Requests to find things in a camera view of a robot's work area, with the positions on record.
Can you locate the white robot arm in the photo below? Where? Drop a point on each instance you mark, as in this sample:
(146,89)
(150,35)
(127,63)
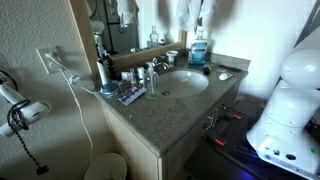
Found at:
(293,113)

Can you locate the clear glass soap dispenser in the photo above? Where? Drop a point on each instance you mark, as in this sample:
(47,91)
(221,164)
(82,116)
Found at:
(152,83)

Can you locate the white cylindrical bottle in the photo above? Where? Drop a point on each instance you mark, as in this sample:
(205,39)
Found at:
(141,75)

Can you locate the white oval sink basin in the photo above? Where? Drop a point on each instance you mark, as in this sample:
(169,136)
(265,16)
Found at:
(186,82)

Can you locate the chrome faucet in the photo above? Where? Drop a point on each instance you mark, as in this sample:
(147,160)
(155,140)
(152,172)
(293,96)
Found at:
(160,62)

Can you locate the toothpaste tube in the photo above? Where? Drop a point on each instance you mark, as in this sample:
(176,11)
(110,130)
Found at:
(131,96)

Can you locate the white cup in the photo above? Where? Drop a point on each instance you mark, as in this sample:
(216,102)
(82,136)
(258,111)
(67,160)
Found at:
(171,57)

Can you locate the white squeeze tube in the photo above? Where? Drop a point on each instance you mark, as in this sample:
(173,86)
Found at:
(125,76)

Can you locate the small black round object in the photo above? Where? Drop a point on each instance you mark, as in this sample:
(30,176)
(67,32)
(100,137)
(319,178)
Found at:
(206,70)

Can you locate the dark toiletry bottle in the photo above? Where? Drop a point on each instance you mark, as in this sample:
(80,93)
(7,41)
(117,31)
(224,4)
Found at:
(111,68)

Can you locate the blue mouthwash bottle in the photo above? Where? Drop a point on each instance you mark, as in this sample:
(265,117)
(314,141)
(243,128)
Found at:
(198,50)

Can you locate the white electric toothbrush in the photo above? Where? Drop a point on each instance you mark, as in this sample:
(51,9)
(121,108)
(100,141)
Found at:
(102,71)

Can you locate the soap dish with white soap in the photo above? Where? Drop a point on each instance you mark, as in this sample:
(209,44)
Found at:
(224,76)

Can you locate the wooden vanity cabinet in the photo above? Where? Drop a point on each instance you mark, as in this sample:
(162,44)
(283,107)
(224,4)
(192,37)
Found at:
(133,150)

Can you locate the wood framed mirror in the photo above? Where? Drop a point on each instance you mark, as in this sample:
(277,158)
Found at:
(146,23)

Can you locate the black orange-tipped clamp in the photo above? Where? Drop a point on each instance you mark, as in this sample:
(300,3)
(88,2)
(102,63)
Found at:
(233,115)
(216,140)

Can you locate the white trash bin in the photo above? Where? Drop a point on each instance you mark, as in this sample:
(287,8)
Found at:
(106,168)

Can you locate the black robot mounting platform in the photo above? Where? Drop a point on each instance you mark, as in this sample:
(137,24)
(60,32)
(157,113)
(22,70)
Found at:
(236,146)

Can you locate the white hair dryer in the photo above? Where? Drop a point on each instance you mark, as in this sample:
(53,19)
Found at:
(31,111)

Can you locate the white wall outlet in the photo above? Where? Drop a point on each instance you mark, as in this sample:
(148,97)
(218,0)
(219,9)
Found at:
(45,66)

